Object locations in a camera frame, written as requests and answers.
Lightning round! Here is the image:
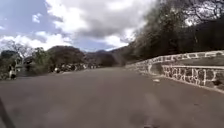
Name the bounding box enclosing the row of parked vehicles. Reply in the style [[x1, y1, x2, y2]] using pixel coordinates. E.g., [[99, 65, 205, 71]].
[[49, 62, 101, 74]]

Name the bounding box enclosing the tree-covered hill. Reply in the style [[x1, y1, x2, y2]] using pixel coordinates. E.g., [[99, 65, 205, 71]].
[[46, 45, 118, 68]]

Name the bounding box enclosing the stone wall with pale joints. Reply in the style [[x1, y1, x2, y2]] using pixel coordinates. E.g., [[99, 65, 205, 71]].
[[125, 49, 224, 91]]

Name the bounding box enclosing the grey asphalt road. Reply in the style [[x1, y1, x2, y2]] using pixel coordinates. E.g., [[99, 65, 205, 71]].
[[0, 66, 224, 128]]

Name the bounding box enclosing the person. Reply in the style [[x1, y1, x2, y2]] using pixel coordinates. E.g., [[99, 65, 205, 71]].
[[8, 65, 18, 81]]

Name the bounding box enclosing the group of trees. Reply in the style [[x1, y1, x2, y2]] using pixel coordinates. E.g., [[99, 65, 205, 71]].
[[0, 39, 54, 80]]

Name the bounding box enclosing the wooded slope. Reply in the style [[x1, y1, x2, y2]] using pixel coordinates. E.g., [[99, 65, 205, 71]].
[[109, 0, 224, 66]]

